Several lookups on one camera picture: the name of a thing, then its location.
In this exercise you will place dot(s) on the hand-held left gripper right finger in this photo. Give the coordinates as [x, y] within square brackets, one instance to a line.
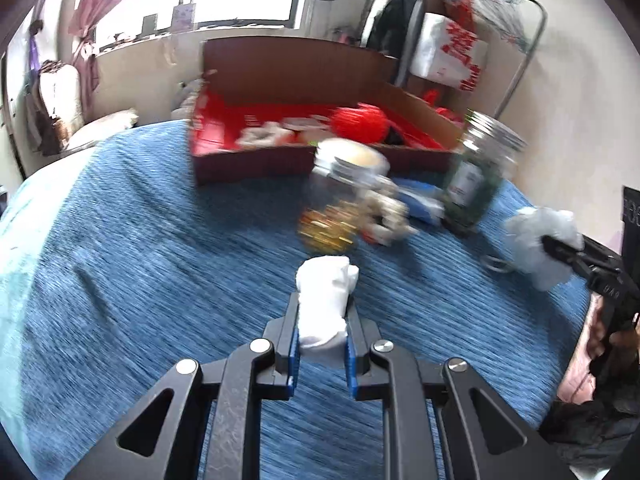
[352, 360]

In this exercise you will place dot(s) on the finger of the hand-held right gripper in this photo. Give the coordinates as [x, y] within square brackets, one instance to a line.
[565, 255]

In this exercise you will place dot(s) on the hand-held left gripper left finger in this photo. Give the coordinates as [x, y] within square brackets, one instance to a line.
[294, 355]

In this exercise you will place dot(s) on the white fluffy knitted item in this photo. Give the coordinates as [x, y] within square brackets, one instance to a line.
[530, 240]

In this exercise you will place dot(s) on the white soft cloth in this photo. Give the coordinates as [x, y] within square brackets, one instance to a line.
[325, 300]

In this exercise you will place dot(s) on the cardboard box with red lining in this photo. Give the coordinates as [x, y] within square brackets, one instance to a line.
[300, 70]

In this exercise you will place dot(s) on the red knitted soft toy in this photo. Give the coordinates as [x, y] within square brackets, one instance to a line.
[360, 122]

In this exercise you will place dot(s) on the person's right hand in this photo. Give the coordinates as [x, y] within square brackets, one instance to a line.
[627, 342]

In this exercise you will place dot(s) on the pink cloth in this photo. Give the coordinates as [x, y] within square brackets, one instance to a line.
[585, 350]

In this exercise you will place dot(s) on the glass jar with green contents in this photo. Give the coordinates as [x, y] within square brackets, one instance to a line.
[470, 185]

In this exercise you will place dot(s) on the glass jar with gold beads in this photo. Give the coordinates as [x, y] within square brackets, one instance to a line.
[325, 225]

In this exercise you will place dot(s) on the beige small plush toy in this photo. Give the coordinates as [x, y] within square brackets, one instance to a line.
[387, 215]

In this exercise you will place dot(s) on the person's dark clothing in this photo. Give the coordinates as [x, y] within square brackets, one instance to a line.
[590, 435]

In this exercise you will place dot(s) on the blue packet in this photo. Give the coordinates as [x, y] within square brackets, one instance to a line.
[420, 202]

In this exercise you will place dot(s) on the red fabric item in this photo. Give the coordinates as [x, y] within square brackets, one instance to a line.
[445, 107]

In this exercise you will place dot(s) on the black clothes rack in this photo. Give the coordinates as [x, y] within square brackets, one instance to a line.
[532, 45]

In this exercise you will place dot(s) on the white fuzzy star scrunchie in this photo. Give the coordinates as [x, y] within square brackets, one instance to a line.
[265, 135]

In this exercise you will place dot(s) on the white and red shopping bag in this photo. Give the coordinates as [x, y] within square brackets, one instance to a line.
[445, 50]

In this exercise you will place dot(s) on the teal fleece blanket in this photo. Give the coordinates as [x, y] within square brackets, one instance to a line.
[30, 285]

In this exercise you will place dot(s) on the grey husky plush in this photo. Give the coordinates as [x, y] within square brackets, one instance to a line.
[187, 102]

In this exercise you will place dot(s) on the dark hanging clothes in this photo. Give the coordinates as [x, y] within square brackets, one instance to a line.
[395, 25]

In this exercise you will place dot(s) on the white seat cushion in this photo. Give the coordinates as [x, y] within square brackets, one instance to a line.
[105, 127]

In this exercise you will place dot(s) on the pink trinkets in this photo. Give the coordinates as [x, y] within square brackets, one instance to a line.
[345, 36]

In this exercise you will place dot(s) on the white chair with cushion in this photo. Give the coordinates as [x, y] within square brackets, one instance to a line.
[55, 105]

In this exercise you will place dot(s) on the white stand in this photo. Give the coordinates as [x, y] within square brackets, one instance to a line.
[320, 10]

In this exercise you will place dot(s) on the pink printed card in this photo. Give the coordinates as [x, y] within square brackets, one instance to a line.
[182, 16]

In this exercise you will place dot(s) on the small picture frame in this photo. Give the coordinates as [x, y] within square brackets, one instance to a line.
[149, 24]

